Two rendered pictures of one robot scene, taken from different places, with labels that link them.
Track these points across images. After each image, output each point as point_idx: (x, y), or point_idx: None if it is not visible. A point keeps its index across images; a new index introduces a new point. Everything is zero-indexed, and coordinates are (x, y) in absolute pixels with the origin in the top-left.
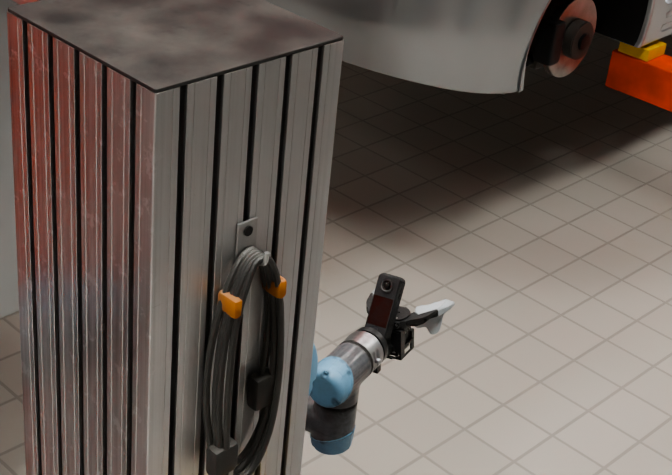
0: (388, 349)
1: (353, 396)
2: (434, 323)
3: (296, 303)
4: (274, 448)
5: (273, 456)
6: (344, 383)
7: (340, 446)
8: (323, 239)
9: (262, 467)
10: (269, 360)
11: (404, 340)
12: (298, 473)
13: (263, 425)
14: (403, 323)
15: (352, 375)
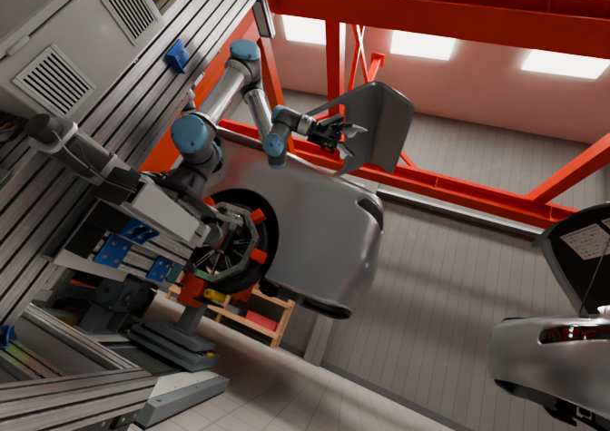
0: (321, 133)
1: (282, 116)
2: (350, 132)
3: None
4: None
5: None
6: (280, 105)
7: (267, 138)
8: None
9: None
10: None
11: (330, 132)
12: None
13: None
14: (332, 124)
15: (286, 107)
